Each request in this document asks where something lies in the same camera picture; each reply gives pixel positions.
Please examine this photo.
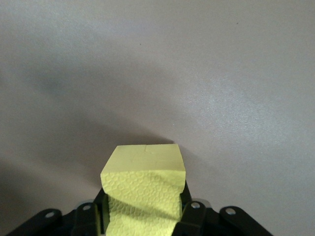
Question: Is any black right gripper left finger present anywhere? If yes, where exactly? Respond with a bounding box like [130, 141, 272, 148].
[4, 187, 111, 236]

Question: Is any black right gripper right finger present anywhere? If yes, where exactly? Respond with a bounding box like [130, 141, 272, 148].
[173, 181, 271, 236]

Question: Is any yellow foam cube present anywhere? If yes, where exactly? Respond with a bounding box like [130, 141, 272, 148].
[99, 144, 187, 236]

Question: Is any large table cover sheet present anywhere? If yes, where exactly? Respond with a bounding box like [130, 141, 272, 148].
[0, 0, 315, 236]

